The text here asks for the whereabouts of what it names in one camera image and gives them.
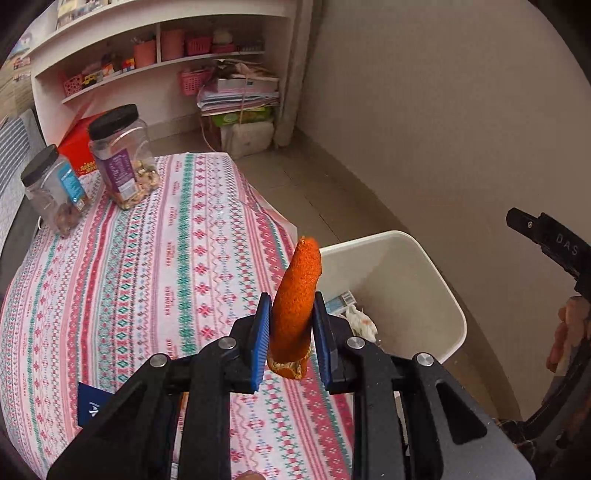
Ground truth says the grey striped blanket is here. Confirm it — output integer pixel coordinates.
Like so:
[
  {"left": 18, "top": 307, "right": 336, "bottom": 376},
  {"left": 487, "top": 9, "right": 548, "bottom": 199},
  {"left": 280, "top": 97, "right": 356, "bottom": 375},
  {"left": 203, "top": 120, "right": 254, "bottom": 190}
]
[{"left": 0, "top": 108, "right": 44, "bottom": 250}]

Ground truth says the orange peel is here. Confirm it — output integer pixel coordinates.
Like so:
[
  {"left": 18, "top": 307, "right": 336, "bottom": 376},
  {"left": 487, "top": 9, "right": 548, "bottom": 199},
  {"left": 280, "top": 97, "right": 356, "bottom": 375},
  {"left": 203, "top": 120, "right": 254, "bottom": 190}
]
[{"left": 267, "top": 236, "right": 320, "bottom": 380}]

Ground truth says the white orange wrapper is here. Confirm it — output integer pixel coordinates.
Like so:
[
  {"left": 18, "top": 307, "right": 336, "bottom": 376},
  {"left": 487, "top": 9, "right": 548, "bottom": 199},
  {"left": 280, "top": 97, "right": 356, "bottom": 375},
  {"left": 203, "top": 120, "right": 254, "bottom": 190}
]
[{"left": 345, "top": 305, "right": 380, "bottom": 343}]

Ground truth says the red cardboard box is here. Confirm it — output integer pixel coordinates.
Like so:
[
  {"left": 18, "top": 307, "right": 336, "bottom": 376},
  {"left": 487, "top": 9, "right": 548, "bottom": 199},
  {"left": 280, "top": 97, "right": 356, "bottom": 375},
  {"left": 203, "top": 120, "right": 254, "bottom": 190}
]
[{"left": 58, "top": 117, "right": 100, "bottom": 175}]

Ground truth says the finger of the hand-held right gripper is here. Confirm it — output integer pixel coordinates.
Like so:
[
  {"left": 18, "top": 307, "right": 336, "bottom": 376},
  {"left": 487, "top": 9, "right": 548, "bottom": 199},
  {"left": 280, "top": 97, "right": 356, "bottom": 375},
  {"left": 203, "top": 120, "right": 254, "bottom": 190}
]
[{"left": 505, "top": 208, "right": 591, "bottom": 296}]

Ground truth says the blue and white box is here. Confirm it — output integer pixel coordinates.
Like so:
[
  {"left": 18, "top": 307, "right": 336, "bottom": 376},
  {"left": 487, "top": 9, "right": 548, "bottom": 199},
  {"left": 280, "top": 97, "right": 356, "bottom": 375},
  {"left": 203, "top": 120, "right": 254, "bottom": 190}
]
[{"left": 323, "top": 291, "right": 356, "bottom": 317}]

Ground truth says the white plastic bag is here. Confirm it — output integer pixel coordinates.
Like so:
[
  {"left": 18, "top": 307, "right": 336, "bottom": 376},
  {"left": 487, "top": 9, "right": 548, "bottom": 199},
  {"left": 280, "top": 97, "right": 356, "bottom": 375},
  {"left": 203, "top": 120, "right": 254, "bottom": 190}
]
[{"left": 220, "top": 121, "right": 275, "bottom": 158}]

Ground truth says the person's right hand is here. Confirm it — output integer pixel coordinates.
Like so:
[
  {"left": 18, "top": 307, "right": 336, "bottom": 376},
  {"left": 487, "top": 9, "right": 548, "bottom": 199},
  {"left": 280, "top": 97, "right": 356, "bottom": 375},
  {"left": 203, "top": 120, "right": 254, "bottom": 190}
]
[{"left": 546, "top": 295, "right": 591, "bottom": 374}]

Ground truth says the white plastic bin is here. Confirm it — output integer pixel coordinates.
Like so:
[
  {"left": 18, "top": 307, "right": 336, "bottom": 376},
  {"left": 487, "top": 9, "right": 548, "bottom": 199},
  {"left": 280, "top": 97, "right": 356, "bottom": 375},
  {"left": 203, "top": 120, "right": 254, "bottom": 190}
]
[{"left": 318, "top": 231, "right": 467, "bottom": 365}]

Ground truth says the green cardboard box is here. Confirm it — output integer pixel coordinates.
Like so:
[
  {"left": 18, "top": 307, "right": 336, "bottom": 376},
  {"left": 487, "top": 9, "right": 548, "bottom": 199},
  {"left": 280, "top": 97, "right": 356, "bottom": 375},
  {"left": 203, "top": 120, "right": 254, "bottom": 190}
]
[{"left": 211, "top": 107, "right": 274, "bottom": 127}]

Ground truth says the dark blue card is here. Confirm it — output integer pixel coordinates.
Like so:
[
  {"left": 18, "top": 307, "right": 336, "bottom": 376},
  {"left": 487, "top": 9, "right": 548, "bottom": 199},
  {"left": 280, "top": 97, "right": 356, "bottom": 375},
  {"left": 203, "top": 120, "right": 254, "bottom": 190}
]
[{"left": 78, "top": 382, "right": 116, "bottom": 428}]

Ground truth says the clear jar purple label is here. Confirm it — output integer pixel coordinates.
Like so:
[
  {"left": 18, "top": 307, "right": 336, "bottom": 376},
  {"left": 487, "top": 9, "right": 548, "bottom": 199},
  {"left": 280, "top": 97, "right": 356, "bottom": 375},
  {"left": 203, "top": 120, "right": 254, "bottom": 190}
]
[{"left": 88, "top": 104, "right": 162, "bottom": 210}]

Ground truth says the clear jar blue label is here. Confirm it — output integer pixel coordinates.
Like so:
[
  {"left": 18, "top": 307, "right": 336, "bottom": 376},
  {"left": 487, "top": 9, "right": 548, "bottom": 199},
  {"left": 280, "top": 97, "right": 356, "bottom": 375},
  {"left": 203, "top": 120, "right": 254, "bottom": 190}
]
[{"left": 21, "top": 144, "right": 90, "bottom": 237}]

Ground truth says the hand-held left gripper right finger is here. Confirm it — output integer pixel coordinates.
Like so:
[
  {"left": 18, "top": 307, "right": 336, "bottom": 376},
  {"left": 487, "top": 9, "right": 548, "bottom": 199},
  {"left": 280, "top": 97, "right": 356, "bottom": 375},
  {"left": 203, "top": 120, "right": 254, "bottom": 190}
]
[{"left": 313, "top": 291, "right": 539, "bottom": 480}]

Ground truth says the white bookshelf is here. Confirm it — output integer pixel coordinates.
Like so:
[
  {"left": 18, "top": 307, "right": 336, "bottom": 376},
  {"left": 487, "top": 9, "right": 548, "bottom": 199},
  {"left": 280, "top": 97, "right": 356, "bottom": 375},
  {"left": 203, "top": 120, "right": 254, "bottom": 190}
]
[{"left": 23, "top": 0, "right": 296, "bottom": 139}]

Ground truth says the stack of papers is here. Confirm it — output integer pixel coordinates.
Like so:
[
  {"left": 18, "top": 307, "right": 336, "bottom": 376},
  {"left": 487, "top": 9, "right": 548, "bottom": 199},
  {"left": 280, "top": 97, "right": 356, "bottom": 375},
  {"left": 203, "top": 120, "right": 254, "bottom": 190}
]
[{"left": 198, "top": 60, "right": 281, "bottom": 116}]

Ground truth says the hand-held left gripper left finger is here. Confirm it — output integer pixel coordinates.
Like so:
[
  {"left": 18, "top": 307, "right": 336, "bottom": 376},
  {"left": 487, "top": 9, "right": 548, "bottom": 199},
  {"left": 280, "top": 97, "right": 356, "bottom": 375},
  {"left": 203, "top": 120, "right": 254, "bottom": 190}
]
[{"left": 46, "top": 292, "right": 273, "bottom": 480}]

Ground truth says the patterned red green tablecloth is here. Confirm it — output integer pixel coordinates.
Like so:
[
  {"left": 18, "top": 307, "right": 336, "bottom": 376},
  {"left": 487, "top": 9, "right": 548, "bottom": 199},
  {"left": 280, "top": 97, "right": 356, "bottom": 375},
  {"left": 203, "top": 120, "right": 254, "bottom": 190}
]
[{"left": 0, "top": 152, "right": 365, "bottom": 480}]

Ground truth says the beige curtain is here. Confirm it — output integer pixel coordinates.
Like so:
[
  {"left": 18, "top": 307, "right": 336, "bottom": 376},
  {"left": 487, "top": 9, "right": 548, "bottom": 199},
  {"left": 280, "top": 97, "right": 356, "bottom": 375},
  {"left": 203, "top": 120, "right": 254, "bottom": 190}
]
[{"left": 274, "top": 0, "right": 324, "bottom": 148}]

